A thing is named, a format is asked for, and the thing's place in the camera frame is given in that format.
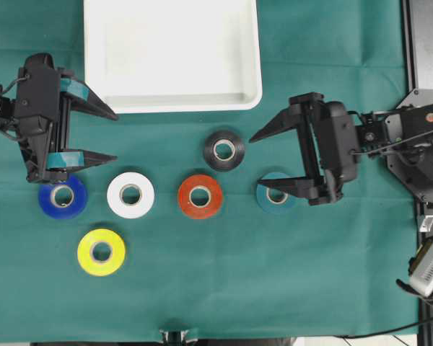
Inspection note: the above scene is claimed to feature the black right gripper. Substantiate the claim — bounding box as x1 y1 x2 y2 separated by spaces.
249 92 359 206

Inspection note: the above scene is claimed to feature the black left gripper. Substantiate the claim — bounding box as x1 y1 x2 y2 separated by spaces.
13 53 118 183

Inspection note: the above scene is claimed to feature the blue tape roll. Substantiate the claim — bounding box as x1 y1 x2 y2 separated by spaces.
38 175 88 220

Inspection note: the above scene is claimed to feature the black tape roll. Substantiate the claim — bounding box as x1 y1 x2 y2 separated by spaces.
203 130 245 172

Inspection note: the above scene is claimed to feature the white tape roll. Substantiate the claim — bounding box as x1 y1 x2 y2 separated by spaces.
107 172 155 219

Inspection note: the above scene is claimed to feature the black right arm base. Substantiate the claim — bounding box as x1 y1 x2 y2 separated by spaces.
385 89 433 203

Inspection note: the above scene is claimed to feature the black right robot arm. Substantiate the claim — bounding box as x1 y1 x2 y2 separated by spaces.
250 92 433 205

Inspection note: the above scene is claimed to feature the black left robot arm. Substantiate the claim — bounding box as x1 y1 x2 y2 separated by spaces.
0 53 118 184

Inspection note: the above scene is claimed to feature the teal tape roll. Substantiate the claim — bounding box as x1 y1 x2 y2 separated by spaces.
255 184 296 215

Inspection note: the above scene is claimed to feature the red tape roll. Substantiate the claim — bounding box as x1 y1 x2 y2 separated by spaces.
178 174 224 220

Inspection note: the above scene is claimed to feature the yellow tape roll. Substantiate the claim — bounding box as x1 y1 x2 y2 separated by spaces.
76 229 126 277

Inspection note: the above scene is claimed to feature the white plastic tray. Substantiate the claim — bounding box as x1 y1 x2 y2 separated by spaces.
83 1 263 114

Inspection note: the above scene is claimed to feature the grey perforated box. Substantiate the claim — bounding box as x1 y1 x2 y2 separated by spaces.
409 242 433 297

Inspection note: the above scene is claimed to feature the black cable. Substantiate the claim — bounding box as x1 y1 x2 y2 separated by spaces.
337 312 433 339

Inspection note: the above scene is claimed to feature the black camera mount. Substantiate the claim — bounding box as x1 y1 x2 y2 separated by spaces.
159 329 192 346

